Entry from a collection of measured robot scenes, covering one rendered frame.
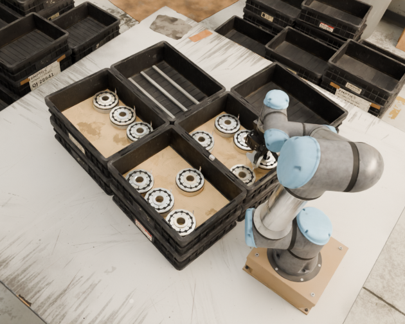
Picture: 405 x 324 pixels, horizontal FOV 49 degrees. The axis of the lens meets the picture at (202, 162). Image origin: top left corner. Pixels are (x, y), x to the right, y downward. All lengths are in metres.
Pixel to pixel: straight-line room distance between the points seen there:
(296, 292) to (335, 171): 0.63
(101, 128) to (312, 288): 0.97
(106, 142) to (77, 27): 1.44
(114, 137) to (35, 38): 1.21
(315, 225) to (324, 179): 0.41
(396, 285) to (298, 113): 1.16
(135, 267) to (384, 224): 0.97
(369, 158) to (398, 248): 1.77
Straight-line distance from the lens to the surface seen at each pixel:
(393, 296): 2.60
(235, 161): 1.69
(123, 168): 1.60
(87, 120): 1.81
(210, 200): 1.57
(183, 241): 1.37
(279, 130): 1.35
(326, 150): 0.98
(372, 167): 1.02
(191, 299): 1.54
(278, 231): 1.29
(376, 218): 1.89
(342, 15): 3.26
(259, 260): 1.52
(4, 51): 2.75
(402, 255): 2.74
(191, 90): 1.93
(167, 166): 1.65
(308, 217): 1.37
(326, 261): 1.60
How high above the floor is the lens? 2.14
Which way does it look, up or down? 52 degrees down
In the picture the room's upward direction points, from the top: 9 degrees clockwise
